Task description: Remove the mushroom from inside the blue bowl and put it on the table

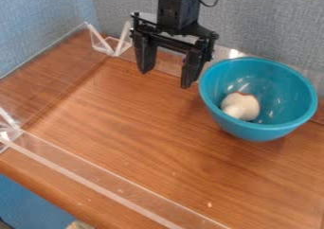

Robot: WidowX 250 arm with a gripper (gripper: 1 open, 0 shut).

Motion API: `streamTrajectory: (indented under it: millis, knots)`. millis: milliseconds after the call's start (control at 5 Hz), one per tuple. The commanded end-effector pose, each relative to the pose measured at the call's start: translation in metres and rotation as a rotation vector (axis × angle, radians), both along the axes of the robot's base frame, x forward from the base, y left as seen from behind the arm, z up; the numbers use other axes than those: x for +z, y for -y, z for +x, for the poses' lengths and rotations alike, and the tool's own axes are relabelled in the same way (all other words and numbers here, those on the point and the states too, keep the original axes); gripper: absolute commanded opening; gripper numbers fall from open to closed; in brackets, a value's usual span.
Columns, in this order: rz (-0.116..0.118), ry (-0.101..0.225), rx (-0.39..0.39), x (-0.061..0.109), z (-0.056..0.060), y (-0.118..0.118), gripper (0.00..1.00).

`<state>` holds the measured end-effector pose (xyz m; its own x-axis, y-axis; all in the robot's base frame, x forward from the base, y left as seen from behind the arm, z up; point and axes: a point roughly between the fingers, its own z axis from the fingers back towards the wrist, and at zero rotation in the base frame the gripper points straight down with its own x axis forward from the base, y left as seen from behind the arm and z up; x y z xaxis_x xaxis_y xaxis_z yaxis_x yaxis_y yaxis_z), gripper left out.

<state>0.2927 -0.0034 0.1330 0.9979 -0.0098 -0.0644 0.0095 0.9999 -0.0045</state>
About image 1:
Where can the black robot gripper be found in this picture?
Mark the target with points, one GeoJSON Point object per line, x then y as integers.
{"type": "Point", "coordinates": [174, 13]}

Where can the blue plastic bowl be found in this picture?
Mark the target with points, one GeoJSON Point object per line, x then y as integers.
{"type": "Point", "coordinates": [284, 92]}

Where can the white brown toy mushroom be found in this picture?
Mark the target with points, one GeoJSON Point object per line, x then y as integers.
{"type": "Point", "coordinates": [241, 106]}

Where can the clear acrylic left barrier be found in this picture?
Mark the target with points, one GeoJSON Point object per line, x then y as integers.
{"type": "Point", "coordinates": [22, 46]}

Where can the clear acrylic front barrier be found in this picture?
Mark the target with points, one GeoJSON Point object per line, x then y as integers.
{"type": "Point", "coordinates": [126, 193]}

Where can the clear acrylic left bracket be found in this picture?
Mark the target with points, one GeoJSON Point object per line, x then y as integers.
{"type": "Point", "coordinates": [10, 130]}

